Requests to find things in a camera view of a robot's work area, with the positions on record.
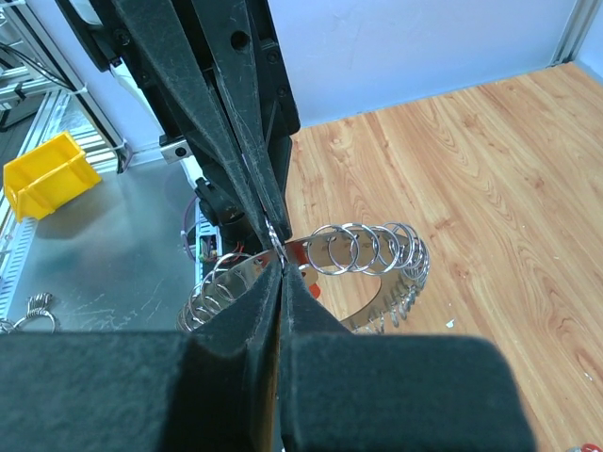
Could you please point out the yellow plastic bin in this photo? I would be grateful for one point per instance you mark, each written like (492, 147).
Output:
(40, 181)

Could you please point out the red key tag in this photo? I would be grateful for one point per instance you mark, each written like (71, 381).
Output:
(310, 277)

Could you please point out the large loose keyring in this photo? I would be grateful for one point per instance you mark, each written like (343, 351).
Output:
(37, 306)

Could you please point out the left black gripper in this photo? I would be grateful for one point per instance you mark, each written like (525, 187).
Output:
(213, 75)

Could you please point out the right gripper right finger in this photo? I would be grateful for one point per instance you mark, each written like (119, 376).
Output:
(341, 391)

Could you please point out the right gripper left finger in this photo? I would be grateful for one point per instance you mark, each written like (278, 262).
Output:
(210, 390)

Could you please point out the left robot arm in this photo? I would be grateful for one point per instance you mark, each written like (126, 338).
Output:
(221, 212)

